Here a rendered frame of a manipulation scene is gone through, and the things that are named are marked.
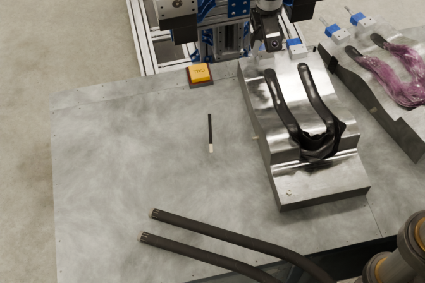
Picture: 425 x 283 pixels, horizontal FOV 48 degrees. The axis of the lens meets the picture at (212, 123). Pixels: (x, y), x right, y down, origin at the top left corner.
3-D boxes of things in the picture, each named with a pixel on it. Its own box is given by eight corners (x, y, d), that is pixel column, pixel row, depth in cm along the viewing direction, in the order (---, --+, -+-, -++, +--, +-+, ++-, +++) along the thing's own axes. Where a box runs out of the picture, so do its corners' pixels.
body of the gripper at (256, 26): (272, 18, 149) (276, -12, 139) (280, 38, 145) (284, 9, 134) (248, 22, 148) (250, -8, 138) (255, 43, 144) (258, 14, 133)
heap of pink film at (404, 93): (348, 60, 156) (354, 44, 150) (391, 40, 161) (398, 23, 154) (402, 119, 144) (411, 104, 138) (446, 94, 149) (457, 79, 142)
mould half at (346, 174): (236, 75, 161) (238, 49, 150) (310, 62, 164) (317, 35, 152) (279, 213, 136) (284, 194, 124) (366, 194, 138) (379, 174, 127)
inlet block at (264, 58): (248, 40, 161) (248, 29, 156) (262, 38, 161) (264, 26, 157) (258, 71, 154) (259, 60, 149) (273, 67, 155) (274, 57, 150)
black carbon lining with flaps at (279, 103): (260, 73, 153) (262, 54, 145) (308, 64, 154) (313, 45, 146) (293, 169, 135) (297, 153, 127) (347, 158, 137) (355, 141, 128)
